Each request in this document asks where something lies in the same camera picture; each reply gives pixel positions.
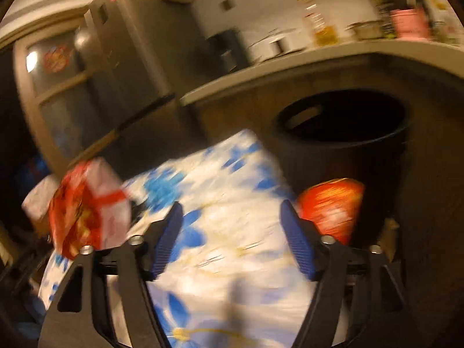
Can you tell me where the grey kitchen countertop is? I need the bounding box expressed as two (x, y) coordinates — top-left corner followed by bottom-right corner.
(180, 38), (464, 107)

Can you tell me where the grey steel refrigerator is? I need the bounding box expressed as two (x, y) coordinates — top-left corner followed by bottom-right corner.
(74, 0), (189, 131)

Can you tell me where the wooden glass panel door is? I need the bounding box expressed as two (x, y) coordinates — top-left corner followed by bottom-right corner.
(12, 18), (120, 175)

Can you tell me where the white electric cooker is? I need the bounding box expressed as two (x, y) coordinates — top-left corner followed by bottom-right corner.
(250, 29), (305, 62)

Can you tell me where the black trash bin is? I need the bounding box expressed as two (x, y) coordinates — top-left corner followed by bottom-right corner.
(273, 89), (414, 247)

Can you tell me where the red paper cup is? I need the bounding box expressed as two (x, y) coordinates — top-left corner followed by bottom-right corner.
(297, 177), (365, 245)

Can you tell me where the blue floral tablecloth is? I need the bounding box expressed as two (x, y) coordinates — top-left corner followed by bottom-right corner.
(38, 128), (350, 348)

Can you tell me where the dotted chair cover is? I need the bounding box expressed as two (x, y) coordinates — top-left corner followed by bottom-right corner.
(22, 176), (60, 225)

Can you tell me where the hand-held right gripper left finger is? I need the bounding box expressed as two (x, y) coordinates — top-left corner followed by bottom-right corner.
(38, 201), (184, 348)

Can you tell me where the cooking oil bottle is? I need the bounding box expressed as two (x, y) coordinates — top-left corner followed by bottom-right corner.
(297, 0), (339, 48)

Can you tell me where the red foil packaging bag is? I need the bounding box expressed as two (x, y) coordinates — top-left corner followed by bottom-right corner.
(49, 157), (132, 260)

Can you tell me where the steel bowl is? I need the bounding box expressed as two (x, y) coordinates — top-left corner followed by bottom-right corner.
(346, 20), (385, 40)

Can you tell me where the pink utensil holder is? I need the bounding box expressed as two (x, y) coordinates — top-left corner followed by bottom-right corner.
(389, 7), (432, 40)

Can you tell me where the round floral door decal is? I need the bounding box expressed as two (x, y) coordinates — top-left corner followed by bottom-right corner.
(43, 43), (71, 71)

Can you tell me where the black air fryer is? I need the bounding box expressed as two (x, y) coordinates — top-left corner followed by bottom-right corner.
(205, 29), (251, 75)

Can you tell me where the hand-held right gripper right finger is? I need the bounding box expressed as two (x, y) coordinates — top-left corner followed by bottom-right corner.
(280, 199), (417, 348)

